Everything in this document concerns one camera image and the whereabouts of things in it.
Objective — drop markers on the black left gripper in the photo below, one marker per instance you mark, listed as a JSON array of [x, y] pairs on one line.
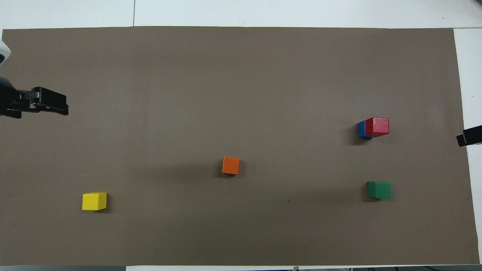
[[11, 98]]

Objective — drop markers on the red wooden block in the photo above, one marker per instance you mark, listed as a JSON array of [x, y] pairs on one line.
[[377, 126]]

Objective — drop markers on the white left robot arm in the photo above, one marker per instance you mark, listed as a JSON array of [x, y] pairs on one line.
[[3, 51]]

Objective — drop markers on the green wooden block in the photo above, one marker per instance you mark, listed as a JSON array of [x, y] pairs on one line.
[[379, 190]]

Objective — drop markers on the blue wooden block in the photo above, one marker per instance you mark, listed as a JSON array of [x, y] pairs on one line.
[[361, 130]]

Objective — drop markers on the yellow wooden block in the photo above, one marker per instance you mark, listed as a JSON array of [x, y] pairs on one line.
[[94, 201]]

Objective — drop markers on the orange wooden block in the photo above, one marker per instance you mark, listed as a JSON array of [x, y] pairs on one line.
[[230, 165]]

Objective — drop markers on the brown table mat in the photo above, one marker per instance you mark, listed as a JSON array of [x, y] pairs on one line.
[[241, 94]]

